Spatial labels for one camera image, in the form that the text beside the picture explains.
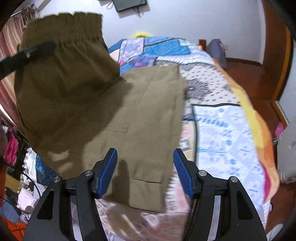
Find olive khaki pants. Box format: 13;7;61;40
14;13;186;212

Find striped pink curtain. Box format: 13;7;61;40
1;14;28;126

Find patchwork blue bed cover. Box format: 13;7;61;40
96;37;270;240

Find orange yellow bed sheet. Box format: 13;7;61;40
213;60;280;203

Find grey backpack on floor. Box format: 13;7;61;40
207;39;227;68

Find yellow item behind bed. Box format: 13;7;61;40
133;32;151;38

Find brown wooden door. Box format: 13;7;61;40
262;1;293;101

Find wall mounted black television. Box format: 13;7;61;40
113;0;147;12

